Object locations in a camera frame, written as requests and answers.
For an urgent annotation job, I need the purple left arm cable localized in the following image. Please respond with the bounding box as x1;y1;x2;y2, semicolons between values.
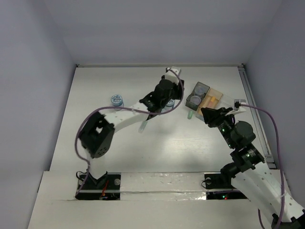
75;67;185;196

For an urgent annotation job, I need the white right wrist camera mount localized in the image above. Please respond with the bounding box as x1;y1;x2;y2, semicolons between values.
226;99;246;116

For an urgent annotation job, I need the blue highlighter pen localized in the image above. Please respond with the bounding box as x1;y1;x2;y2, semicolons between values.
195;113;204;121

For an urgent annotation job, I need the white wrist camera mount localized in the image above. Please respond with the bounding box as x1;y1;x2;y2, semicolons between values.
226;99;246;116
164;67;181;85

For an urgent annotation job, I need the blue splash lid jar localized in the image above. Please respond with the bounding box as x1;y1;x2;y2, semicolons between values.
162;99;175;112
111;94;124;110

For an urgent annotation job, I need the clear jar of paper clips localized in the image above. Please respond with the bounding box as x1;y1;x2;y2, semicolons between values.
190;95;202;105

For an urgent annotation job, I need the clear plastic bin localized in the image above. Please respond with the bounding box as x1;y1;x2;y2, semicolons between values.
220;94;235;108

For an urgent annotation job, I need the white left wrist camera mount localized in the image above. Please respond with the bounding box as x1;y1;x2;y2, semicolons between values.
164;67;181;85

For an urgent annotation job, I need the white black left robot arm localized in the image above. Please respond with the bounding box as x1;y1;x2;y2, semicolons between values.
74;75;184;188

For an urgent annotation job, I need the aluminium rail on table edge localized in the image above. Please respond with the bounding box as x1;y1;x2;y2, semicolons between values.
238;67;277;169

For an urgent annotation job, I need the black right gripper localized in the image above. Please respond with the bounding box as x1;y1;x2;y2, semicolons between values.
200;106;235;148

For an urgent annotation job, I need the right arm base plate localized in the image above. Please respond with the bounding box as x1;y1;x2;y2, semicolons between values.
201;172;247;200

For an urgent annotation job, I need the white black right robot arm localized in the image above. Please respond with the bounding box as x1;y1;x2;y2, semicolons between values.
201;107;305;229

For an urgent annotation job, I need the green highlighter pen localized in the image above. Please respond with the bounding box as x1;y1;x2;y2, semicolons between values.
138;121;148;134

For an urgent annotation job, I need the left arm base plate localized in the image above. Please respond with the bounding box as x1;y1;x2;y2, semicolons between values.
75;171;121;200

